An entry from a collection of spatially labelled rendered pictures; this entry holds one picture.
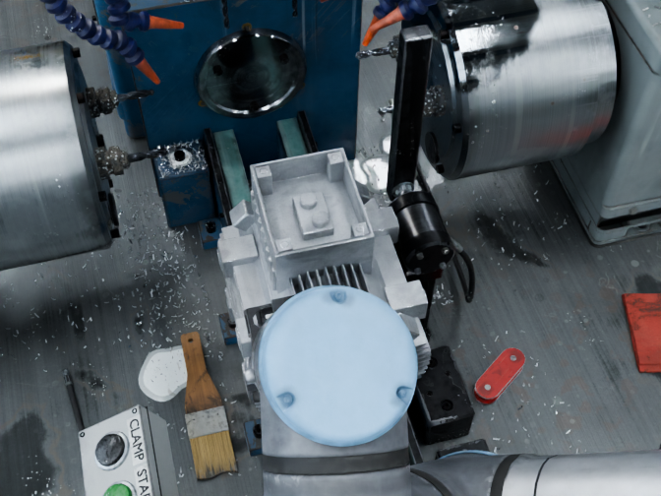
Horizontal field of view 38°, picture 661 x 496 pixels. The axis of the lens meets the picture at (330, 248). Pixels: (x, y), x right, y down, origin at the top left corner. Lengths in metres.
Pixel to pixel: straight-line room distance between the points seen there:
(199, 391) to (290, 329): 0.69
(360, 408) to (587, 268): 0.87
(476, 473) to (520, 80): 0.58
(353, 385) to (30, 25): 1.28
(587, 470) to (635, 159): 0.70
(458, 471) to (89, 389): 0.68
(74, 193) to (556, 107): 0.56
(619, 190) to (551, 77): 0.24
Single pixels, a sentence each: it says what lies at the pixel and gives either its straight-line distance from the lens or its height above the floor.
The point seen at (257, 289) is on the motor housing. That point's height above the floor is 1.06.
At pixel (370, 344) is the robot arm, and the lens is 0.54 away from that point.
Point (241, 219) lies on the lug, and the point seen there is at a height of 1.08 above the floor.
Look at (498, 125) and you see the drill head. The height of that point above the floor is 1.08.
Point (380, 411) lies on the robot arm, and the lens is 0.54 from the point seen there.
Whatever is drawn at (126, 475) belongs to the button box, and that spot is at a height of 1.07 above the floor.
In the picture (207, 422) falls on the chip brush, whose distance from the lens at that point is 1.20.
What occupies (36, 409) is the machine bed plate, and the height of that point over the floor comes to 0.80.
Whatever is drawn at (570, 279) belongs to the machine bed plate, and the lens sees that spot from 1.35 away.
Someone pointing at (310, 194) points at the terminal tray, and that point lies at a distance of 0.97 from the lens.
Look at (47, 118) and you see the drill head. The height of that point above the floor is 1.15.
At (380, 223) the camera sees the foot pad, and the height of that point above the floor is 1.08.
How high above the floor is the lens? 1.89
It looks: 54 degrees down
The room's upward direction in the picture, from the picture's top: 1 degrees clockwise
